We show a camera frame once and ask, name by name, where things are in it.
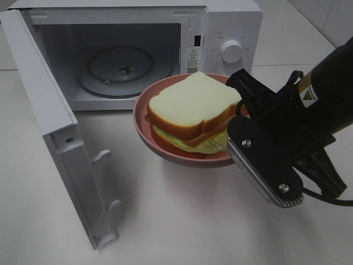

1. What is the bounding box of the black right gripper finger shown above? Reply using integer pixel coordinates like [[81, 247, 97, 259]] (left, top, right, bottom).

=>
[[226, 69, 276, 121], [293, 147, 347, 199]]

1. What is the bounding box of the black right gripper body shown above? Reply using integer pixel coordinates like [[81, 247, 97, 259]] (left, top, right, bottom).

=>
[[259, 84, 335, 165]]

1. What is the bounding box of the white bread sandwich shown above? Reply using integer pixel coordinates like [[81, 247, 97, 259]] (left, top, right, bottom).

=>
[[145, 72, 242, 158]]

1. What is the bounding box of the pink round plate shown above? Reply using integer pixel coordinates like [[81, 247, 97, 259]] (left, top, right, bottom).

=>
[[133, 74, 234, 168]]

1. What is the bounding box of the white microwave door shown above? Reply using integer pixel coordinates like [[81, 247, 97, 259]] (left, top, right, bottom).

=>
[[1, 9, 121, 250]]

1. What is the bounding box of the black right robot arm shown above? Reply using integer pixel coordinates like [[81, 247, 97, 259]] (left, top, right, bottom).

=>
[[226, 41, 352, 208]]

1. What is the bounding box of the upper white power knob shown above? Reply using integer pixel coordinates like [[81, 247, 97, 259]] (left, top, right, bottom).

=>
[[221, 39, 243, 63]]

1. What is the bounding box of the glass microwave turntable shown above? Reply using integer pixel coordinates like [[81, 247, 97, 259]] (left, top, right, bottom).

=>
[[78, 46, 178, 99]]

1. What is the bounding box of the white microwave oven body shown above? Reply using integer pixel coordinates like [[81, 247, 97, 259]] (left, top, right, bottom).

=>
[[6, 1, 263, 110]]

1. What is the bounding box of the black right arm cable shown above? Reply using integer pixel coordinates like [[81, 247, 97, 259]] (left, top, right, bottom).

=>
[[234, 70, 353, 207]]

